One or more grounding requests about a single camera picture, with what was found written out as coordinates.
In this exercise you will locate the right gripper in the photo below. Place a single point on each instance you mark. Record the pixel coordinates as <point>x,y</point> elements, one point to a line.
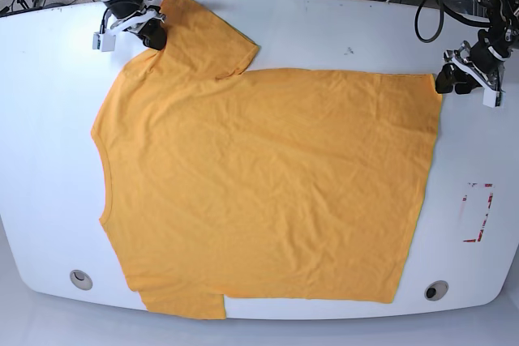
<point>141,18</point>

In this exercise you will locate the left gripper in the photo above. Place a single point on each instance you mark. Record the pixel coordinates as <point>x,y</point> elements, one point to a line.
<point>470,67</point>

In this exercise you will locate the yellow T-shirt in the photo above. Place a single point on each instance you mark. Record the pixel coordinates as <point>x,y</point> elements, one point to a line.
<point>222,181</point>

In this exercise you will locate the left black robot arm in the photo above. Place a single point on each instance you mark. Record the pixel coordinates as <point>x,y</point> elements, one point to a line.
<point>501,30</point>

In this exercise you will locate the red tape rectangle marking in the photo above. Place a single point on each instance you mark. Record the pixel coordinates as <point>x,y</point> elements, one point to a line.
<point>475,210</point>

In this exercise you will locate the right table grommet hole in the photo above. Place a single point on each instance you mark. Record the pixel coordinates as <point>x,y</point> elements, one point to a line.
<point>436,290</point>

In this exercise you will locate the table grommet hole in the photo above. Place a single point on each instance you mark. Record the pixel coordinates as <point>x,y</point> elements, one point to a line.
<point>81,280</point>
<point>436,290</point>

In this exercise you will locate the left table grommet hole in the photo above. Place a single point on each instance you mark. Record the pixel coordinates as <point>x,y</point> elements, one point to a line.
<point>81,280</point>

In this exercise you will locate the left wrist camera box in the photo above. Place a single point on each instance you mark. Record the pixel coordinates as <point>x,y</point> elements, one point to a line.
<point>492,98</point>

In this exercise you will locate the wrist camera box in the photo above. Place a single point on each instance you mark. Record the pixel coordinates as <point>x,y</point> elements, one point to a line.
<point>492,98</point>
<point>103,42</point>

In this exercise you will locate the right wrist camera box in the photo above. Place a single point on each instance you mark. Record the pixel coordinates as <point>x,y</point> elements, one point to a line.
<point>103,42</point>

